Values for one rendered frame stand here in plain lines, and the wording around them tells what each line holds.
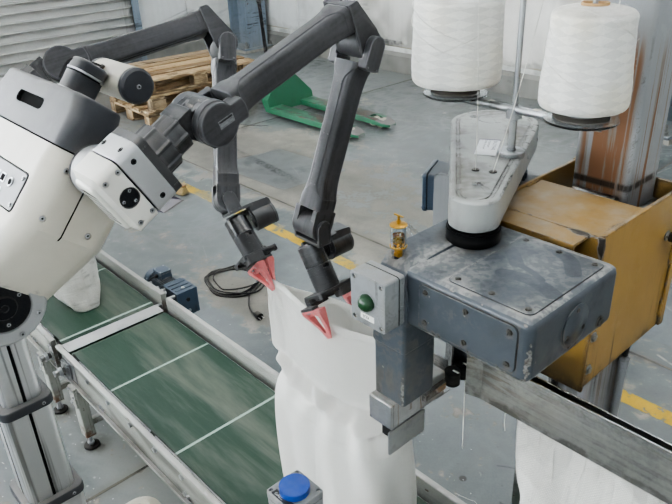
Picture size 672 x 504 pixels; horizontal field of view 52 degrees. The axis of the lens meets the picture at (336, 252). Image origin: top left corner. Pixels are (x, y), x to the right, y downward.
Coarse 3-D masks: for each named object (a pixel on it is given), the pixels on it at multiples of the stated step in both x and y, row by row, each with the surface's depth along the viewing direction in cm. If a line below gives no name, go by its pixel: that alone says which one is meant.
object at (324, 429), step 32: (288, 288) 165; (288, 320) 168; (320, 320) 153; (352, 320) 158; (288, 352) 174; (320, 352) 157; (352, 352) 150; (288, 384) 167; (320, 384) 162; (352, 384) 154; (288, 416) 170; (320, 416) 158; (352, 416) 154; (288, 448) 175; (320, 448) 160; (352, 448) 152; (384, 448) 150; (320, 480) 166; (352, 480) 156; (384, 480) 152
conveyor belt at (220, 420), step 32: (160, 320) 274; (96, 352) 256; (128, 352) 255; (160, 352) 255; (192, 352) 254; (128, 384) 239; (160, 384) 238; (192, 384) 237; (224, 384) 237; (256, 384) 236; (160, 416) 223; (192, 416) 223; (224, 416) 222; (256, 416) 222; (192, 448) 210; (224, 448) 209; (256, 448) 209; (224, 480) 198; (256, 480) 197
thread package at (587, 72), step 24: (552, 24) 106; (576, 24) 102; (600, 24) 101; (624, 24) 101; (552, 48) 107; (576, 48) 103; (600, 48) 102; (624, 48) 103; (552, 72) 108; (576, 72) 105; (600, 72) 104; (624, 72) 105; (552, 96) 109; (576, 96) 106; (600, 96) 105; (624, 96) 106
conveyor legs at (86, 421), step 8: (80, 400) 254; (80, 408) 255; (88, 408) 258; (80, 416) 257; (88, 416) 259; (96, 416) 264; (80, 424) 261; (88, 424) 260; (88, 432) 261; (88, 440) 266; (96, 440) 268; (88, 448) 265
